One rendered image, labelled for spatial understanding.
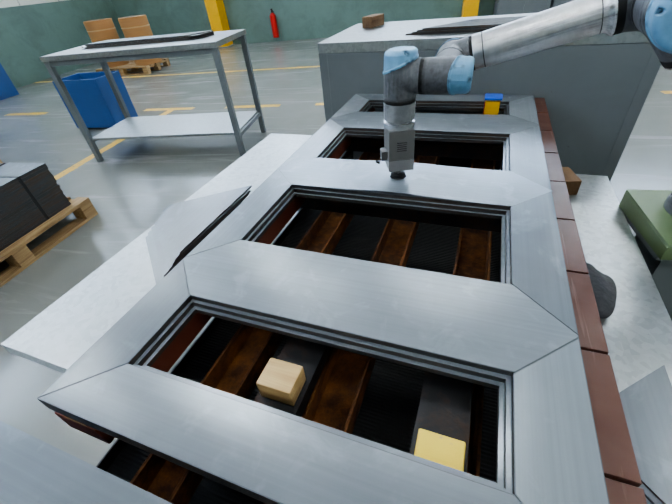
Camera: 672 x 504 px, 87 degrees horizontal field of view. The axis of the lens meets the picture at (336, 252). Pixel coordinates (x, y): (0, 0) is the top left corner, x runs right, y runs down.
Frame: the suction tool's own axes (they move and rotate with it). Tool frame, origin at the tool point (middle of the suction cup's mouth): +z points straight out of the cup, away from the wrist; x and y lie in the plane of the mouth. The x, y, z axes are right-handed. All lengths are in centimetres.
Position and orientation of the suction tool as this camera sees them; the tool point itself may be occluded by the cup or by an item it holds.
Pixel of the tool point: (398, 180)
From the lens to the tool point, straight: 100.1
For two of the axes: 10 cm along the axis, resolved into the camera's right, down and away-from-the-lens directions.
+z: 0.9, 7.8, 6.2
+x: 9.9, -1.0, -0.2
